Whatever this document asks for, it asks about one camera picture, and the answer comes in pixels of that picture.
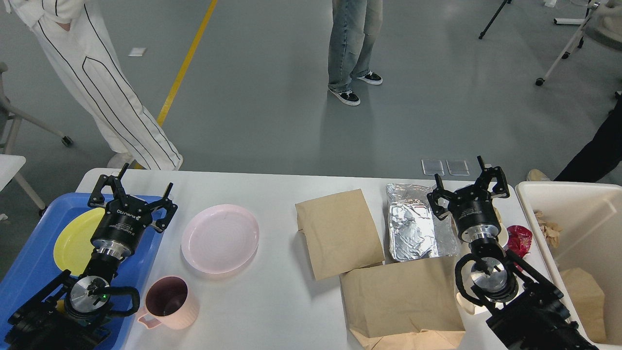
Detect right clear floor plate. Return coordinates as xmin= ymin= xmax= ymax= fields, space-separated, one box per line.
xmin=445 ymin=159 xmax=469 ymax=176

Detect white wheeled chair right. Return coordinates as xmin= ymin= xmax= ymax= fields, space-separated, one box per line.
xmin=535 ymin=0 xmax=622 ymax=86

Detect yellow plate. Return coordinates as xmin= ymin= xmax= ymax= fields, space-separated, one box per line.
xmin=53 ymin=208 xmax=104 ymax=276

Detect pink ribbed mug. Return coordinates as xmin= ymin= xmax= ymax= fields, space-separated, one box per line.
xmin=136 ymin=276 xmax=200 ymax=330

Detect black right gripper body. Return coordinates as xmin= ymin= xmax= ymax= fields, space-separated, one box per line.
xmin=448 ymin=186 xmax=501 ymax=243

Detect large brown paper bag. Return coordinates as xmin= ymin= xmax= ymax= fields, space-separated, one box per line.
xmin=340 ymin=257 xmax=465 ymax=350

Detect person in black pants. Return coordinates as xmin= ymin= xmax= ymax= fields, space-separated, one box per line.
xmin=553 ymin=97 xmax=622 ymax=182

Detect small brown paper bag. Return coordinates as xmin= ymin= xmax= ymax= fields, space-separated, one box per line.
xmin=295 ymin=189 xmax=384 ymax=280

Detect person in white striped pants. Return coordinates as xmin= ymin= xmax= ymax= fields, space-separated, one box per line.
xmin=4 ymin=0 xmax=184 ymax=171

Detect white paper on floor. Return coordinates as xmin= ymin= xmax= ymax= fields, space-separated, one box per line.
xmin=127 ymin=47 xmax=147 ymax=57

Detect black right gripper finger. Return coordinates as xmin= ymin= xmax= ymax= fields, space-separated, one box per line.
xmin=427 ymin=174 xmax=462 ymax=221
xmin=471 ymin=156 xmax=510 ymax=199

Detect white plastic bin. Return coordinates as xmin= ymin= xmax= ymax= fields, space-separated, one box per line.
xmin=516 ymin=181 xmax=622 ymax=350

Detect black tripod leg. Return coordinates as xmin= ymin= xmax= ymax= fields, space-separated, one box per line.
xmin=478 ymin=0 xmax=512 ymax=40

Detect aluminium foil tray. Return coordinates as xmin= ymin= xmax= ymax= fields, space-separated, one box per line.
xmin=386 ymin=183 xmax=459 ymax=262

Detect white side table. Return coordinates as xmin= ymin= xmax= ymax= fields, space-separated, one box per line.
xmin=0 ymin=154 xmax=48 ymax=217

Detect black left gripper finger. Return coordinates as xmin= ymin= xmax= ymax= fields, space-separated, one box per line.
xmin=142 ymin=183 xmax=178 ymax=233
xmin=87 ymin=163 xmax=130 ymax=208

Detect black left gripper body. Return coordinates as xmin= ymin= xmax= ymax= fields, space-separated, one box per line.
xmin=90 ymin=196 xmax=157 ymax=258

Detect left clear floor plate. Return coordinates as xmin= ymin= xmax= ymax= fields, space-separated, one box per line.
xmin=421 ymin=159 xmax=445 ymax=176

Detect pink plate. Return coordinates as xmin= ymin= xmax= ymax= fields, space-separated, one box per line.
xmin=181 ymin=204 xmax=259 ymax=274

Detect brown bag in bin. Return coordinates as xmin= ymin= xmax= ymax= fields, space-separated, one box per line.
xmin=560 ymin=268 xmax=607 ymax=344

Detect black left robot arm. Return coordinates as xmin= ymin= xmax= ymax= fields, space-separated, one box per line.
xmin=4 ymin=164 xmax=178 ymax=350

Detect clear floor plate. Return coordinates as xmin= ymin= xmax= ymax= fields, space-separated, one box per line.
xmin=421 ymin=159 xmax=445 ymax=176
xmin=445 ymin=159 xmax=469 ymax=176

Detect red crumpled wrapper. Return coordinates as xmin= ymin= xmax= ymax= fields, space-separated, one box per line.
xmin=506 ymin=225 xmax=533 ymax=258

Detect grey wheeled frame left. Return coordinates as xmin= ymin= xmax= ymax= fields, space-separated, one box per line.
xmin=0 ymin=62 xmax=73 ymax=155

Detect crumpled paper scraps in bin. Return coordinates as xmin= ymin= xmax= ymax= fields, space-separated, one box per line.
xmin=534 ymin=210 xmax=564 ymax=248

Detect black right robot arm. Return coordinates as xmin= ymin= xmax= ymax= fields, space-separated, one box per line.
xmin=427 ymin=157 xmax=595 ymax=350

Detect person in blue jeans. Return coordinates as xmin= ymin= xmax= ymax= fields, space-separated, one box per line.
xmin=328 ymin=0 xmax=383 ymax=106

